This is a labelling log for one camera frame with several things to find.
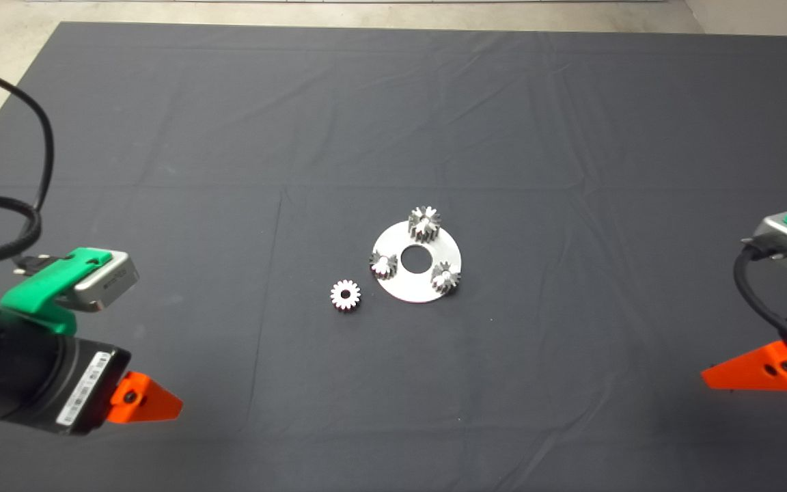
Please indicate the green left camera mount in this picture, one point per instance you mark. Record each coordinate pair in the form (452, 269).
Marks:
(31, 294)

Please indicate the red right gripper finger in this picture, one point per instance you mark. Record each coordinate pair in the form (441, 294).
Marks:
(769, 372)

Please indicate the white gear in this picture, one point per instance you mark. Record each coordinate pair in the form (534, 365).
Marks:
(337, 294)

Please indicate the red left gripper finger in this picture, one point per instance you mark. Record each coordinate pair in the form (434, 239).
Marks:
(147, 403)

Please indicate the round metal plate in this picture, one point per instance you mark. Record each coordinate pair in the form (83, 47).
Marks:
(407, 290)

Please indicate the dark grey table cloth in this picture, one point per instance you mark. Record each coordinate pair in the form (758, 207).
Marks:
(229, 137)

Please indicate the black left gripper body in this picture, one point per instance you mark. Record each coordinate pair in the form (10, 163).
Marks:
(45, 383)

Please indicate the large steel gear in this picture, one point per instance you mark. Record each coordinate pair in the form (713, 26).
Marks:
(425, 224)

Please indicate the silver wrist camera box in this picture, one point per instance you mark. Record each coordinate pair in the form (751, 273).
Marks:
(110, 280)
(776, 239)

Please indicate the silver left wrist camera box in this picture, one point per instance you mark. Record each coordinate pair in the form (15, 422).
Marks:
(110, 280)

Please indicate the small steel gear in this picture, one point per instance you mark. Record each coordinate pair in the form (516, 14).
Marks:
(382, 266)
(445, 279)

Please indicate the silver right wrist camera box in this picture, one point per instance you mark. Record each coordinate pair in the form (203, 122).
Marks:
(776, 239)

